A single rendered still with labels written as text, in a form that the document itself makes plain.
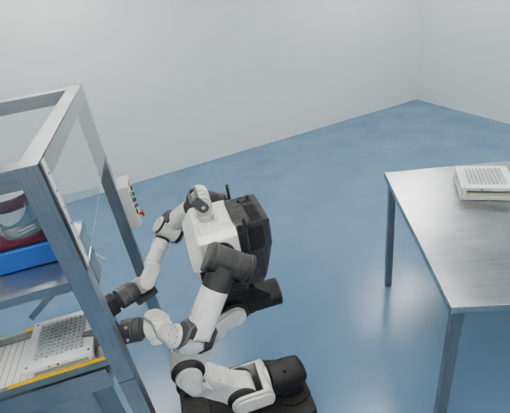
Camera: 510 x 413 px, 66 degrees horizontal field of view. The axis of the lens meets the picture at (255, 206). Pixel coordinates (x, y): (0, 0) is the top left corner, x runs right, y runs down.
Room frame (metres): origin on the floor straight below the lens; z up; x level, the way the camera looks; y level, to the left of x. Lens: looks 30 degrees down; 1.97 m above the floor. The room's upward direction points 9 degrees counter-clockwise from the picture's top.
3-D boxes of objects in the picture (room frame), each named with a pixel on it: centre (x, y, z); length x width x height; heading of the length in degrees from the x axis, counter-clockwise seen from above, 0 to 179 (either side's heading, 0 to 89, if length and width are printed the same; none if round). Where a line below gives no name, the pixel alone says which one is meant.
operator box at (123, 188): (1.99, 0.69, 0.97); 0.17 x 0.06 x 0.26; 11
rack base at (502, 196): (1.73, -1.18, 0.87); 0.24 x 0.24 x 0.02; 69
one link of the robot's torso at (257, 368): (1.22, 0.17, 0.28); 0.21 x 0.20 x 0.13; 101
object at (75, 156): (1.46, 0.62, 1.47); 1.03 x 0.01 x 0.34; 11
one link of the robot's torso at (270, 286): (1.23, 0.09, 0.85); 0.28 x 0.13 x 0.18; 101
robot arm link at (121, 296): (1.25, 0.63, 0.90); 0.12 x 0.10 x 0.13; 133
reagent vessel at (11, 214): (1.14, 0.75, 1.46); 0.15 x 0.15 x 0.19
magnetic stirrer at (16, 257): (1.15, 0.75, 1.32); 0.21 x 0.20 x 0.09; 11
